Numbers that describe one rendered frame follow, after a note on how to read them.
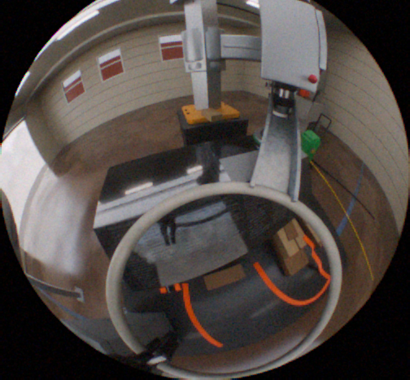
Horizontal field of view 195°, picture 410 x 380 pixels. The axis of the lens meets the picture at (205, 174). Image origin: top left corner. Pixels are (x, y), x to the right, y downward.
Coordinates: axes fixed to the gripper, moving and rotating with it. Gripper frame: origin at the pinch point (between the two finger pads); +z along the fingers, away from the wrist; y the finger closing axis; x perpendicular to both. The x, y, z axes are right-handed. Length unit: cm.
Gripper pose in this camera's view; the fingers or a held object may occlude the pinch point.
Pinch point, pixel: (163, 341)
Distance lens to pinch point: 39.8
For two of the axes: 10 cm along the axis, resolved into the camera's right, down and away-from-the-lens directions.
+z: 0.2, 7.2, 6.9
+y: 6.7, -5.2, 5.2
